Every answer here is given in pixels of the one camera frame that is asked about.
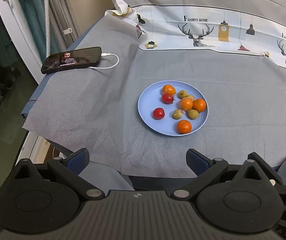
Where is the teal hanging cloth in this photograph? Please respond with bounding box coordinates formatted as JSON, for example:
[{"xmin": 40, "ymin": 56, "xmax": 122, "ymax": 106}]
[{"xmin": 15, "ymin": 0, "xmax": 53, "ymax": 55}]

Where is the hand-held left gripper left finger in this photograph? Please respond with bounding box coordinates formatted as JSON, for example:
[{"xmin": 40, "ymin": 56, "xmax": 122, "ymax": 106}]
[{"xmin": 6, "ymin": 148, "xmax": 106, "ymax": 201}]

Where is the white bed frame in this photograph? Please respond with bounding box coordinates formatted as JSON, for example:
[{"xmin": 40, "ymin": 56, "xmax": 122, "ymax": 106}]
[{"xmin": 0, "ymin": 130, "xmax": 68, "ymax": 228}]

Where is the blue plastic plate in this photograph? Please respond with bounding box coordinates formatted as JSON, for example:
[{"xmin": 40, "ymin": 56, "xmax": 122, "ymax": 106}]
[{"xmin": 137, "ymin": 80, "xmax": 209, "ymax": 137}]

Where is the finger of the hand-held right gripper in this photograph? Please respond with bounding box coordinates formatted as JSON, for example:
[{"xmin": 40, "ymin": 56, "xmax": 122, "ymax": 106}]
[{"xmin": 248, "ymin": 152, "xmax": 283, "ymax": 186}]

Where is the blue bed sheet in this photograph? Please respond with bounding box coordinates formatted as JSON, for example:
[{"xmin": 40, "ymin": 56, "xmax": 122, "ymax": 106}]
[{"xmin": 20, "ymin": 21, "xmax": 106, "ymax": 119}]

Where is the red cherry tomato with stem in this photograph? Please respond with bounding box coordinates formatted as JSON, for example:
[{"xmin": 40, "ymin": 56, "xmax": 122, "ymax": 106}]
[{"xmin": 161, "ymin": 93, "xmax": 176, "ymax": 104}]

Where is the white charging cable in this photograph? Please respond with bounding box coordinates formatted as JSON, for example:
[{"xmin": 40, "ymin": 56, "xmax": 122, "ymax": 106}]
[{"xmin": 93, "ymin": 52, "xmax": 119, "ymax": 70}]

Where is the white deer printed cloth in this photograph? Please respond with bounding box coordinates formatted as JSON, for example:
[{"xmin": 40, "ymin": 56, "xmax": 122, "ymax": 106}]
[{"xmin": 103, "ymin": 0, "xmax": 286, "ymax": 75}]

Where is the grey curtain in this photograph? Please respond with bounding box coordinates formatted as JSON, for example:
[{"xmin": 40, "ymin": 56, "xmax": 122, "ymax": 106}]
[{"xmin": 48, "ymin": 0, "xmax": 83, "ymax": 48}]

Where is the white door frame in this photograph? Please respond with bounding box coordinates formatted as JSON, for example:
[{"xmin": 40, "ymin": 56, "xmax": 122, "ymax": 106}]
[{"xmin": 0, "ymin": 0, "xmax": 44, "ymax": 85}]

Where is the black and white patterned pole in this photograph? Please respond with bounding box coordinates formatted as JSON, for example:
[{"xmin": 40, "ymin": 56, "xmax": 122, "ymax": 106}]
[{"xmin": 41, "ymin": 0, "xmax": 52, "ymax": 58}]

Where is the black smartphone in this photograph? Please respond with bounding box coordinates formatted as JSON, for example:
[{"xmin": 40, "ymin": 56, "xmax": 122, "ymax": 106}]
[{"xmin": 41, "ymin": 46, "xmax": 102, "ymax": 75}]

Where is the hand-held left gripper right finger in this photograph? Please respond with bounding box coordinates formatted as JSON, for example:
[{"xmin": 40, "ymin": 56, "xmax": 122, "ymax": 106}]
[{"xmin": 171, "ymin": 149, "xmax": 273, "ymax": 200}]

